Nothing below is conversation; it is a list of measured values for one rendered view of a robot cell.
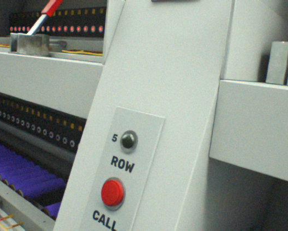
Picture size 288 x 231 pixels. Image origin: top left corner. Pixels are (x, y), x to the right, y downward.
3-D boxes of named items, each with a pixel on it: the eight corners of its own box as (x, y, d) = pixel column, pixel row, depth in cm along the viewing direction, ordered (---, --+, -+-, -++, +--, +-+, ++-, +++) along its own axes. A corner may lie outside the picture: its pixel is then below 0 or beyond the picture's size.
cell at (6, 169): (34, 174, 47) (-6, 183, 42) (28, 170, 48) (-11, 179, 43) (34, 163, 47) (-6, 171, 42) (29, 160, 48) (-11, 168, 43)
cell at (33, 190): (64, 192, 42) (22, 204, 37) (57, 187, 43) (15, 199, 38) (65, 180, 42) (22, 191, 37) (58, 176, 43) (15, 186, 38)
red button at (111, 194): (114, 210, 17) (122, 185, 18) (96, 200, 18) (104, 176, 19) (125, 210, 18) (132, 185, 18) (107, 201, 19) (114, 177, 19)
